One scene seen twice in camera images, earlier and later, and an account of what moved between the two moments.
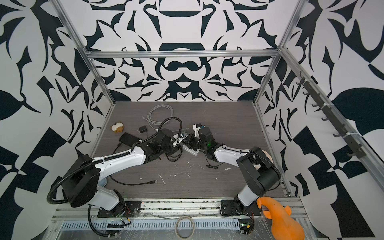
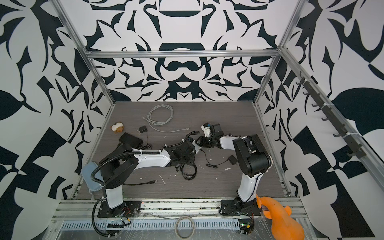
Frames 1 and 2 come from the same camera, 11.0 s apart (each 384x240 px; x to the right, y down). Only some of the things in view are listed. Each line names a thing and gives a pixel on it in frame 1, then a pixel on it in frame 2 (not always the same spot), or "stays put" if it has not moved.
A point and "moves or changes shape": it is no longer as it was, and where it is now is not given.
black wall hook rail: (357, 150) stays put
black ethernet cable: (153, 181) stays put
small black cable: (173, 159) moves or changes shape
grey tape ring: (193, 229) stays put
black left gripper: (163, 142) → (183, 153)
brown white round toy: (117, 127) stays put
